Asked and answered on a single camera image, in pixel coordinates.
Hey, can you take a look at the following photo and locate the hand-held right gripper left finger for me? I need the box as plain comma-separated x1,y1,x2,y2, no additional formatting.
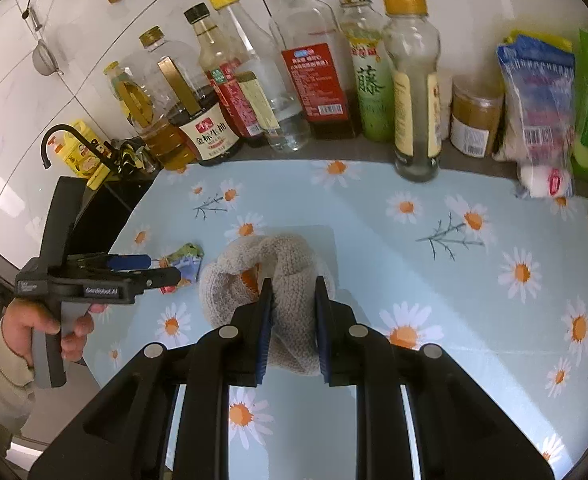
28,277,277,480

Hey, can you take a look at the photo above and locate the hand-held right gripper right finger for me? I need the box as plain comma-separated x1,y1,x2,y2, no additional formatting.
314,275,557,480

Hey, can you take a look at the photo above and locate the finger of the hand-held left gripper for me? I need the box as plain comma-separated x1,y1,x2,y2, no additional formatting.
124,266,182,293
66,253,153,272

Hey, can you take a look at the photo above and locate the colourful wrapper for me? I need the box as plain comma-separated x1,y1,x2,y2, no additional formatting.
158,242,205,295

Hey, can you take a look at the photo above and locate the white knit towel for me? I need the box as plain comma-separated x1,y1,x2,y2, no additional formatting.
199,232,335,376

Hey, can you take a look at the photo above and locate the person's left hand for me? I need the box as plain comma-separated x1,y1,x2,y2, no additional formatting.
0,301,96,367

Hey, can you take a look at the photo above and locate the black sink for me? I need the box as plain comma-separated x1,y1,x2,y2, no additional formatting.
54,172,157,261

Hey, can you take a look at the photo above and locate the yellow dish soap bottle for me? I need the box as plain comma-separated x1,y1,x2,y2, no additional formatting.
48,120,112,191

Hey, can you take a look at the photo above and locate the black faucet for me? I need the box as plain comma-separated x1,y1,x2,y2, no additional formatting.
40,124,120,181

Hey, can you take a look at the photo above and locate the black yellow sink rack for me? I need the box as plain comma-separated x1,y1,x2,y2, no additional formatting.
109,137,162,176

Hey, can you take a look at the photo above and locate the blue daisy tablecloth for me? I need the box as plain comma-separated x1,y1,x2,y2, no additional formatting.
81,157,588,480

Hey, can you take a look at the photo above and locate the large cooking oil jug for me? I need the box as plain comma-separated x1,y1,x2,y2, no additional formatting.
119,26,209,173

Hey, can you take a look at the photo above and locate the green label bottle yellow cap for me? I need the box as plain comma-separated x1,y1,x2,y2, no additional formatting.
103,61,149,133

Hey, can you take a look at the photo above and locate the dark soy sauce jug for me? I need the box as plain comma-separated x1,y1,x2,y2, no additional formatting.
156,55,245,167

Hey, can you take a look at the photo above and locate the metal strainer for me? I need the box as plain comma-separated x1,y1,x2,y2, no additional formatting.
31,40,66,77

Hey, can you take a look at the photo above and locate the black cap red label bottle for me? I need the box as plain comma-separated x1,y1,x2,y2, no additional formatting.
183,2,275,148

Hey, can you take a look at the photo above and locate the clear bottle yellow cap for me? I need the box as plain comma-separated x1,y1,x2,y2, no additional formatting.
209,0,312,153

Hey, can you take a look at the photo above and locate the green oil bottle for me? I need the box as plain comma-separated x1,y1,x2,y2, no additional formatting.
335,0,397,143

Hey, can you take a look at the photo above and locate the dark vinegar bottle red label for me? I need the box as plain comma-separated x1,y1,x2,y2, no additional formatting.
264,0,362,141

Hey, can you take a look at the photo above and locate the clear bottle yellow label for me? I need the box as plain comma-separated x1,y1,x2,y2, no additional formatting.
380,0,444,183

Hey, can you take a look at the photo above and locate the brown paste jar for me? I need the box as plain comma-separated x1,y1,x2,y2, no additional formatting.
448,75,504,158

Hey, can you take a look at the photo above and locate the white roll red label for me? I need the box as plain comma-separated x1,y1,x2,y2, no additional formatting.
516,160,574,200

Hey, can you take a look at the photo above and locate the blue white packet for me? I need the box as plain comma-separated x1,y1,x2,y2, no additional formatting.
491,34,577,163

